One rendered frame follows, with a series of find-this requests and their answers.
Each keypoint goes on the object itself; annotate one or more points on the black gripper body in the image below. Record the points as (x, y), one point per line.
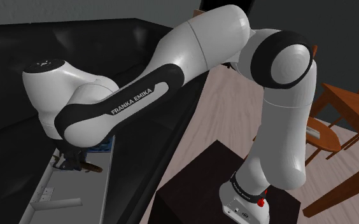
(71, 156)

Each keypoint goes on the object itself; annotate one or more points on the brown wooden chair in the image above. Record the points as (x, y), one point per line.
(323, 139)

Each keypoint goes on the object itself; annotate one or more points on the black sofa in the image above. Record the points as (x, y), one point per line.
(12, 62)

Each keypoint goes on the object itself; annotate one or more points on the grey flat open box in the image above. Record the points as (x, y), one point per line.
(74, 189)

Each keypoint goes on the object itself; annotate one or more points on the dark robot stand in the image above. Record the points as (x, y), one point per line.
(195, 186)

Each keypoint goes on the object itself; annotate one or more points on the blue flat object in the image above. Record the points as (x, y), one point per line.
(103, 147)

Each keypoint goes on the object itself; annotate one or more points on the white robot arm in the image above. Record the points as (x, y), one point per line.
(198, 40)

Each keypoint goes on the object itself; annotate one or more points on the brown elongated object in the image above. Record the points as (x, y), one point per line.
(93, 168)

